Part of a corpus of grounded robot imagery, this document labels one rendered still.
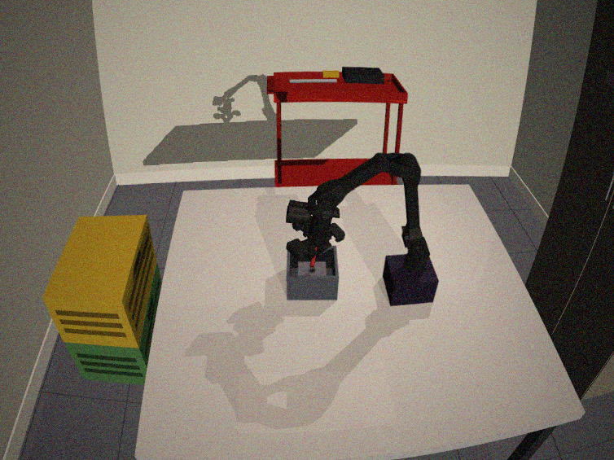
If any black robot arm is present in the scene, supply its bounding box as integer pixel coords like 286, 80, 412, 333
286, 152, 431, 274

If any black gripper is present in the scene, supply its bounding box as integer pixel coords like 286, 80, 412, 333
286, 222, 345, 261

